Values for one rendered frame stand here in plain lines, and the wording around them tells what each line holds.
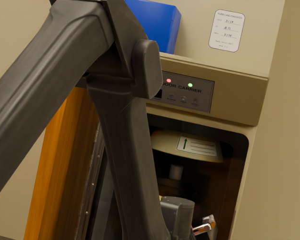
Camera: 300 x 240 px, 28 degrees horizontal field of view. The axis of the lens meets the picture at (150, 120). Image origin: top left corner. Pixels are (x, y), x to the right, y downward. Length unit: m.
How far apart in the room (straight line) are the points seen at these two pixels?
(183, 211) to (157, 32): 0.35
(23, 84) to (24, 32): 1.21
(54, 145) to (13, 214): 0.64
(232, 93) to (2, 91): 0.64
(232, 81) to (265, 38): 0.15
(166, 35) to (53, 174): 0.35
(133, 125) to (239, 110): 0.45
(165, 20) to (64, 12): 0.51
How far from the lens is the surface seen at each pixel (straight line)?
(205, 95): 1.15
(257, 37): 1.22
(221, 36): 1.22
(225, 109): 1.17
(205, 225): 1.17
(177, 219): 0.97
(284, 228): 1.68
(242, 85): 1.12
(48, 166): 1.19
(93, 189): 1.25
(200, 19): 1.23
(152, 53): 0.70
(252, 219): 1.67
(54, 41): 0.60
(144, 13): 1.14
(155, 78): 0.71
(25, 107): 0.56
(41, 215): 1.21
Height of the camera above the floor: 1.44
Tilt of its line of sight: 3 degrees down
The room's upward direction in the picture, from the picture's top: 12 degrees clockwise
